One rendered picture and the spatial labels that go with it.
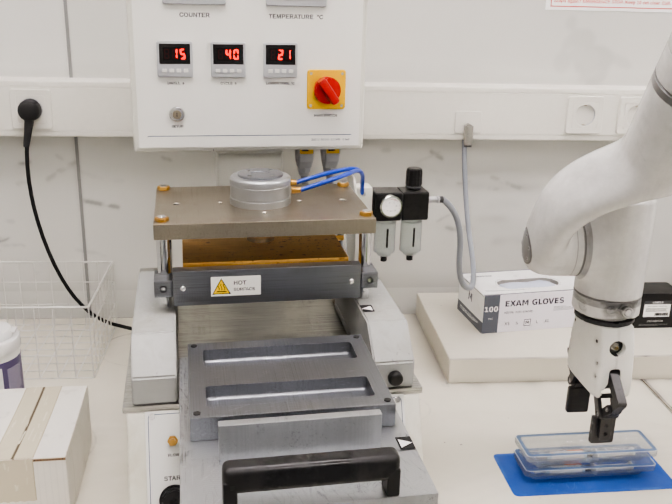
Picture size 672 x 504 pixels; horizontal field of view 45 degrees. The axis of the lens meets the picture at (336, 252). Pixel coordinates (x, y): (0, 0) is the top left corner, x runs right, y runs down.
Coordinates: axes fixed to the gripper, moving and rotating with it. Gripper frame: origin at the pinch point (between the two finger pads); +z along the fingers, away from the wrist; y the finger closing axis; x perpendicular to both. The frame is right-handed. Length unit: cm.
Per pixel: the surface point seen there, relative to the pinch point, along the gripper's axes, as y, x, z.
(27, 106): 53, 82, -33
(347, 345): -7.9, 34.6, -15.5
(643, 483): -3.7, -7.3, 8.4
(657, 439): 6.9, -14.8, 8.5
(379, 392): -20.0, 33.0, -16.0
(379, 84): 55, 21, -37
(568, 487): -3.7, 3.4, 8.4
